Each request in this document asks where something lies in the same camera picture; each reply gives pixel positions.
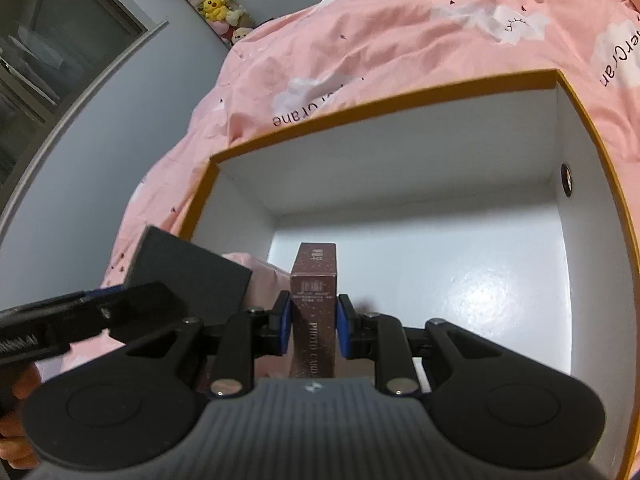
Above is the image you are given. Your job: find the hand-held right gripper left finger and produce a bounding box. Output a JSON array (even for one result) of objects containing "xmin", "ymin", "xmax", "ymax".
[{"xmin": 125, "ymin": 292, "xmax": 293, "ymax": 401}]

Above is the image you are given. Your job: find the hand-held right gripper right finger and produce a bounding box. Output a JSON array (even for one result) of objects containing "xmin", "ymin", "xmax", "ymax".
[{"xmin": 336, "ymin": 294, "xmax": 505, "ymax": 399}]

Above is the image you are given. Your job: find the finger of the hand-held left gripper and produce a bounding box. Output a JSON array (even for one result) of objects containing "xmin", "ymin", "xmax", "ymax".
[{"xmin": 66, "ymin": 281, "xmax": 190, "ymax": 348}]

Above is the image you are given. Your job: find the brown card box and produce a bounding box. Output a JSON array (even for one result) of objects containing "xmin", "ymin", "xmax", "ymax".
[{"xmin": 289, "ymin": 242, "xmax": 341, "ymax": 381}]

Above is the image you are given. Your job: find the dark grey box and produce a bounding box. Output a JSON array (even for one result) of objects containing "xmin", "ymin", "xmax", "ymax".
[{"xmin": 123, "ymin": 225, "xmax": 254, "ymax": 332}]

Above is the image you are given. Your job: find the white box with orange rim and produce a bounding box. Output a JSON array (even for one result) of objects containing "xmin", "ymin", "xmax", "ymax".
[{"xmin": 178, "ymin": 68, "xmax": 640, "ymax": 480}]

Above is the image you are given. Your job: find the person's left hand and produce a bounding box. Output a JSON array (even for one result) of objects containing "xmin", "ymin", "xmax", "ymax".
[{"xmin": 0, "ymin": 364, "xmax": 42, "ymax": 471}]

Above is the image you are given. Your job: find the pink printed blanket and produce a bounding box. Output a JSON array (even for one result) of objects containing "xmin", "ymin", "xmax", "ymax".
[{"xmin": 60, "ymin": 0, "xmax": 640, "ymax": 378}]

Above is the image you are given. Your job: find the clear tube of plush toys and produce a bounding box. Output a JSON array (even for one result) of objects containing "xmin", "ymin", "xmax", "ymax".
[{"xmin": 170, "ymin": 0, "xmax": 257, "ymax": 51}]

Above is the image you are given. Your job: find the window with grey frame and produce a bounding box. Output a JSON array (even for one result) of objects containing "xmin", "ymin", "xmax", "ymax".
[{"xmin": 0, "ymin": 0, "xmax": 169, "ymax": 241}]

